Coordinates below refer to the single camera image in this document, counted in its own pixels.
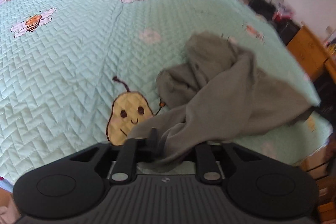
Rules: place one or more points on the mint quilted bee bedspread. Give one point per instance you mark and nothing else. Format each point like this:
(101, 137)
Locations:
(63, 62)

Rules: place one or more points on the wooden cabinet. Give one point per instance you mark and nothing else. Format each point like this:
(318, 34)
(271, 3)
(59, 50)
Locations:
(309, 52)

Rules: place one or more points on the black chair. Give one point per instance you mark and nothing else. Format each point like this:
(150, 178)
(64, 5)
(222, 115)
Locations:
(284, 25)

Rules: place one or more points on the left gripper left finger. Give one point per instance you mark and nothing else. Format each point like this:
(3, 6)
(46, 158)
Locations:
(133, 151)

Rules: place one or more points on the grey t-shirt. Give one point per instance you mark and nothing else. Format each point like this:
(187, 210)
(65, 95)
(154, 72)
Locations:
(218, 94)

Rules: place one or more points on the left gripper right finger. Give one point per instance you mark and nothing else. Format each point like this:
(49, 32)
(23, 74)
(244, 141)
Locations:
(207, 168)

